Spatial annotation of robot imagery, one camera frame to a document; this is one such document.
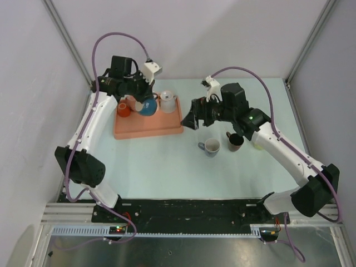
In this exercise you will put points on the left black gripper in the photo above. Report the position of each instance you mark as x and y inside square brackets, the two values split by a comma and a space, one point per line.
[148, 89]

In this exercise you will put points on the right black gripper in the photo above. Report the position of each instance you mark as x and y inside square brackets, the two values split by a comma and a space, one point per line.
[198, 110]

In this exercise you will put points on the small pink mug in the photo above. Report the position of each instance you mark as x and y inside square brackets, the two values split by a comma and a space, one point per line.
[131, 102]

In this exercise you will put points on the dark blue mug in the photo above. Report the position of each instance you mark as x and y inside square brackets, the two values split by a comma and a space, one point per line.
[147, 108]

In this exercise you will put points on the grey blue mug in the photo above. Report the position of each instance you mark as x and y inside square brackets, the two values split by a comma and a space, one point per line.
[210, 147]

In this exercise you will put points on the orange mug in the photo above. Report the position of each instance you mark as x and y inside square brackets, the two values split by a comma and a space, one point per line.
[123, 110]

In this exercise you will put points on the brown mug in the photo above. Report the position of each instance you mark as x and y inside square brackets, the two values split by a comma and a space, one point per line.
[234, 141]

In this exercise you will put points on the yellow faceted mug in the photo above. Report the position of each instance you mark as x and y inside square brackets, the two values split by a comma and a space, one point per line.
[258, 147]

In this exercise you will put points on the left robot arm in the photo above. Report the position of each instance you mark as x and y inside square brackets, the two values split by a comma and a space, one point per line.
[76, 159]

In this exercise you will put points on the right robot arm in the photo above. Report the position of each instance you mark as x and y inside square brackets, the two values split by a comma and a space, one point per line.
[317, 183]

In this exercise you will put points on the clear glass mug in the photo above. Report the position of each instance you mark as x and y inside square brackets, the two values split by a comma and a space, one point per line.
[167, 102]

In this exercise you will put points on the salmon plastic tray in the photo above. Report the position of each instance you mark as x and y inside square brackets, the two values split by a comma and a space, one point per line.
[137, 126]

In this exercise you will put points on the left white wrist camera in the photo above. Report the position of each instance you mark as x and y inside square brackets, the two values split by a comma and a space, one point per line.
[150, 70]

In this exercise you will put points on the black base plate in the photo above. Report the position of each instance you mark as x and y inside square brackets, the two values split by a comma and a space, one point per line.
[172, 216]

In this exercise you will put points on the left aluminium frame post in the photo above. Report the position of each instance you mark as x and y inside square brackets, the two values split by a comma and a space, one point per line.
[66, 37]

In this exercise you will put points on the aluminium frame post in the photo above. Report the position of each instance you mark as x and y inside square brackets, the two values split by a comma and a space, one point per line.
[66, 37]
[312, 38]

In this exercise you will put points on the white cable duct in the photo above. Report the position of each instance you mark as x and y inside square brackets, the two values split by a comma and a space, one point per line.
[101, 231]

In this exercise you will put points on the aluminium front rail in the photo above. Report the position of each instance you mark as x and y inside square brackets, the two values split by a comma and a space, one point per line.
[81, 213]

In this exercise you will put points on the right aluminium frame post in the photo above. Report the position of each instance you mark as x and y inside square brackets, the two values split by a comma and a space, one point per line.
[312, 38]

